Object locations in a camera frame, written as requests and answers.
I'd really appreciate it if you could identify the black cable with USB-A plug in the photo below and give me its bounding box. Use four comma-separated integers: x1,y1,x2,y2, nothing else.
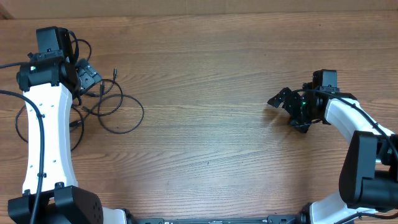
14,104,85,152

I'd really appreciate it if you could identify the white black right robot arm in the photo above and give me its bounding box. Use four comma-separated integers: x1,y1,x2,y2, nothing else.
266,69,397,224

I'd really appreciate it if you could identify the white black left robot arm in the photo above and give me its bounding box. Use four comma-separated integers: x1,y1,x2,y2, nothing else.
8,27,135,223

